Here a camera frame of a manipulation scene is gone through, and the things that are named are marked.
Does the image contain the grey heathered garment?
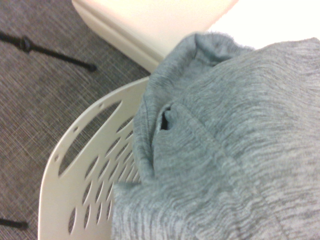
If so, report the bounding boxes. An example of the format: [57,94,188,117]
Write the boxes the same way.
[109,31,320,240]

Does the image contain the white perforated laundry basket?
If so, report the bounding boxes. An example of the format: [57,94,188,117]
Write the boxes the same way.
[37,76,151,240]

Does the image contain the white textured bedspread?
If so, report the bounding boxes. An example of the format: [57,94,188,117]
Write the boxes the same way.
[204,0,320,52]

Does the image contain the cream bed frame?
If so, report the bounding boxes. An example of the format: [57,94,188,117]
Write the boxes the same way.
[71,0,241,74]

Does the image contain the black camera tripod legs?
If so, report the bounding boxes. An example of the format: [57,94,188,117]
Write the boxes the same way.
[0,31,98,230]

